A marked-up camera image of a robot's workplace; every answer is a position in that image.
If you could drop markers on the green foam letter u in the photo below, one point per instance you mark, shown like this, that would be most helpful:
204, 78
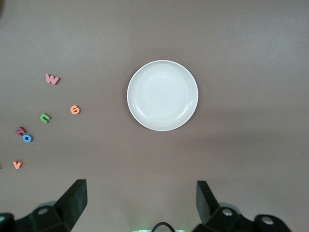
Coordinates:
44, 120

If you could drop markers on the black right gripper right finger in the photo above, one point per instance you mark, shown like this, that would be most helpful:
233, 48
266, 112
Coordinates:
217, 220

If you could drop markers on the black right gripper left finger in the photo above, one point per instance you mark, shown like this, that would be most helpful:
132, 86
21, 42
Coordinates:
60, 217

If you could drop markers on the pink foam letter w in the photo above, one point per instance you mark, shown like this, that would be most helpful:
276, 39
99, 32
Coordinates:
49, 78

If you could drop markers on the brown table cover sheet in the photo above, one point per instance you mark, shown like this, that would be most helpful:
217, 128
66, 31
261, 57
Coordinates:
229, 48

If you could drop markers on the beige round plate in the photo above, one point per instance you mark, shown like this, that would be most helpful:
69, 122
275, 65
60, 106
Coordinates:
163, 95

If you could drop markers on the orange foam letter v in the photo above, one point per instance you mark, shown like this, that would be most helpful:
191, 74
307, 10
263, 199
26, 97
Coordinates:
17, 166

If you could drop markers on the dark red foam letter z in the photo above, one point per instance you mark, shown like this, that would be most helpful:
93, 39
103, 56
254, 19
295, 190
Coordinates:
19, 132

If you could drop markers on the orange foam letter g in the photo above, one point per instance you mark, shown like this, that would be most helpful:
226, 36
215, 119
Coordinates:
73, 110

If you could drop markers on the blue foam letter o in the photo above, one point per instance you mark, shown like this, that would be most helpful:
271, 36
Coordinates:
24, 138

